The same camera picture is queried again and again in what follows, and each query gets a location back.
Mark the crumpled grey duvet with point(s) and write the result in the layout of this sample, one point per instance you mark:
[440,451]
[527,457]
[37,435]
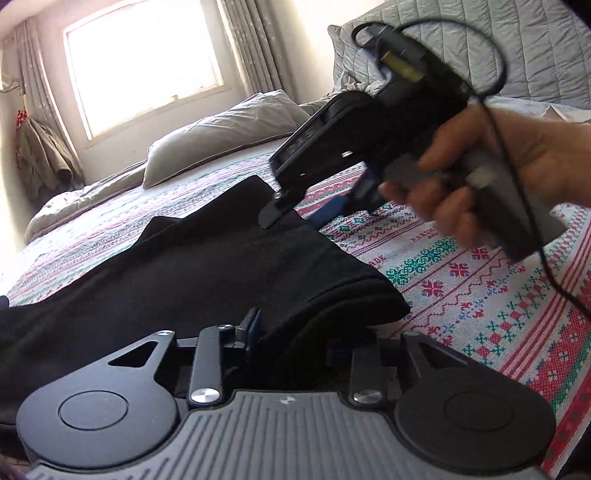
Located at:
[83,203]

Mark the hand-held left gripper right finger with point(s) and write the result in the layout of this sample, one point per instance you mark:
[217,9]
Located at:
[339,356]

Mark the black pants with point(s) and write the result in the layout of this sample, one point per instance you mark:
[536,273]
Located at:
[184,277]

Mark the window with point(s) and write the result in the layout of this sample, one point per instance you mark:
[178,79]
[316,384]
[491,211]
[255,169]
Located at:
[143,60]

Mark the person's right hand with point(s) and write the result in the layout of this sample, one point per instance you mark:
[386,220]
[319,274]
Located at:
[531,143]

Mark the patterned bed blanket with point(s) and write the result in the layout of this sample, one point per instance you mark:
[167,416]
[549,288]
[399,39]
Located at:
[461,300]

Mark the hanging olive jacket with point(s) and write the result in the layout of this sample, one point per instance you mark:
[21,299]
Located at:
[46,157]

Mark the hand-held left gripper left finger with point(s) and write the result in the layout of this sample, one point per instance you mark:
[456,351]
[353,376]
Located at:
[251,328]

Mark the beige curtain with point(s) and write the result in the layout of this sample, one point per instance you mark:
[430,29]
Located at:
[41,83]
[258,46]

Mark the red hanging cloth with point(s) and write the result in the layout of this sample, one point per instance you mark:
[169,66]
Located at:
[20,129]

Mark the grey pillow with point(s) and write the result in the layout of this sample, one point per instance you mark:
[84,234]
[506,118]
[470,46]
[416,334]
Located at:
[217,138]

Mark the grey quilted bedspread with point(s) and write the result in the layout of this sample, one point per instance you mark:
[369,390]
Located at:
[531,41]

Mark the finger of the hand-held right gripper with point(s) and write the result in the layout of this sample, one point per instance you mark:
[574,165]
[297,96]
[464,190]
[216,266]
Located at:
[328,210]
[274,213]

